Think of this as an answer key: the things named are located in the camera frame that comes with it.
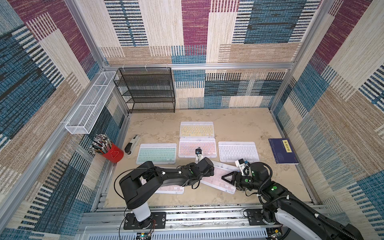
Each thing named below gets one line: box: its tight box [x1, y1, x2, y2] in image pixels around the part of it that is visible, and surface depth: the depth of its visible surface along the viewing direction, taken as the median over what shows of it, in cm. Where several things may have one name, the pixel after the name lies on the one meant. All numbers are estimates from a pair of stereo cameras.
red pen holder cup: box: [102, 142, 124, 163], surface depth 89 cm
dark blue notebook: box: [268, 138, 299, 165], surface depth 98 cm
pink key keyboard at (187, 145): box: [178, 137, 217, 158], surface depth 101 cm
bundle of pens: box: [89, 134, 113, 157], surface depth 84 cm
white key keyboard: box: [218, 141, 260, 163], surface depth 98 cm
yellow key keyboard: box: [179, 121, 215, 138], surface depth 110 cm
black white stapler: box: [124, 134, 139, 156], surface depth 98 cm
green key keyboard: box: [136, 143, 177, 165], surface depth 98 cm
